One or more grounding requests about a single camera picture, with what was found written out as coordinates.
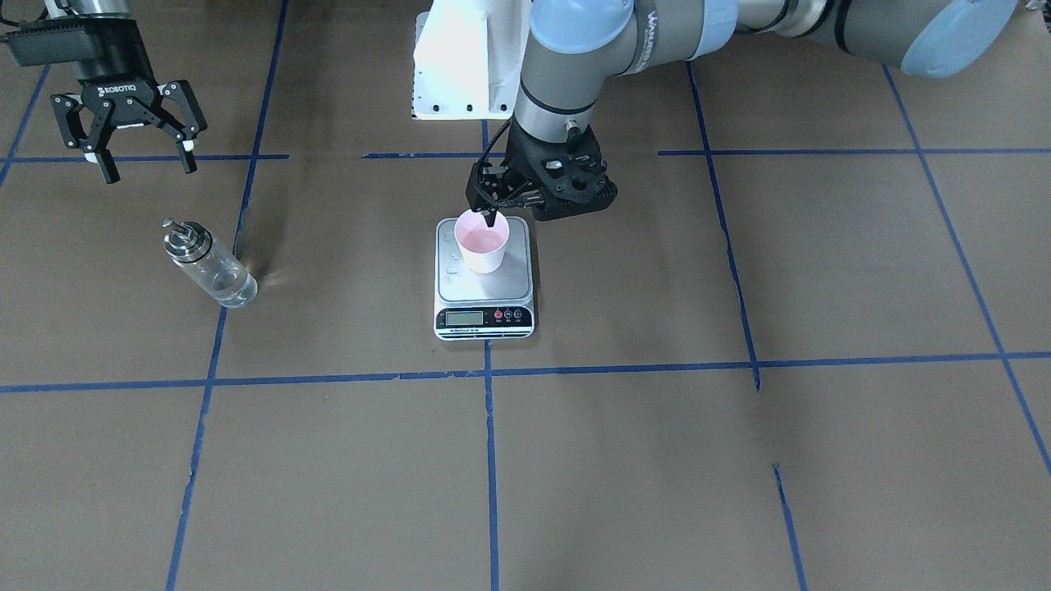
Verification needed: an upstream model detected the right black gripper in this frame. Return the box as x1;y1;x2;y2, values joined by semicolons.
53;18;206;184

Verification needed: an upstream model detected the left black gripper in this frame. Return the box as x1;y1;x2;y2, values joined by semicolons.
465;120;607;228

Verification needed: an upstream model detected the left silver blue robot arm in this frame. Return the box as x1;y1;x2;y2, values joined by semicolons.
466;1;1021;226

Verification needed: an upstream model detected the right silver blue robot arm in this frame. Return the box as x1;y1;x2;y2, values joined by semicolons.
45;1;207;184

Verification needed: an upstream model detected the silver digital kitchen scale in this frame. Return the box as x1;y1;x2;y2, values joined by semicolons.
433;217;537;341

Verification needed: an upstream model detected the brown paper table cover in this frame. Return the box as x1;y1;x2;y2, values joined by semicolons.
0;0;1051;591

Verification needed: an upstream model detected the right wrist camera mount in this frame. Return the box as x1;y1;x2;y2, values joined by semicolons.
4;19;94;66

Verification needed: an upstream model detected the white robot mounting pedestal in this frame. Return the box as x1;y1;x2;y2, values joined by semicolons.
411;1;533;121

